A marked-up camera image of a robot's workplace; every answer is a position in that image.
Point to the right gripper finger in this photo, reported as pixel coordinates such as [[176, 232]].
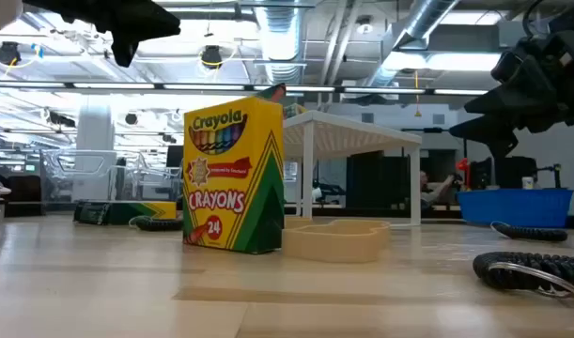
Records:
[[521, 94], [498, 131]]

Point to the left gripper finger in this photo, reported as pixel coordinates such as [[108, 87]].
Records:
[[125, 49], [136, 19]]

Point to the blue plastic basket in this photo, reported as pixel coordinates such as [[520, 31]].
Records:
[[512, 209]]

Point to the yellow green crayon box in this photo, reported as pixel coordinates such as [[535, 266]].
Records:
[[295, 111], [230, 188], [127, 212]]

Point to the dark background monitors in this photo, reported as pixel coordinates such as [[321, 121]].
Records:
[[512, 171]]

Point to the red background object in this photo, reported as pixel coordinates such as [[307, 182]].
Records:
[[462, 169]]

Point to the white paper cup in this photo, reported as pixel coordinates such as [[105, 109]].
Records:
[[527, 183]]

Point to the person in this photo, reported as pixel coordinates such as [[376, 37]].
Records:
[[434, 190]]

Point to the black flat monitor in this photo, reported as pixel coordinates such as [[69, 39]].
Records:
[[174, 157]]

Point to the black cabinet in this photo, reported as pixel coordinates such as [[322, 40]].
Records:
[[376, 178]]

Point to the white perforated metal shelf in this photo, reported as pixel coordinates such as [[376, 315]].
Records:
[[343, 136]]

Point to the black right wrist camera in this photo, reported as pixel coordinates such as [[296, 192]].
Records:
[[507, 66]]

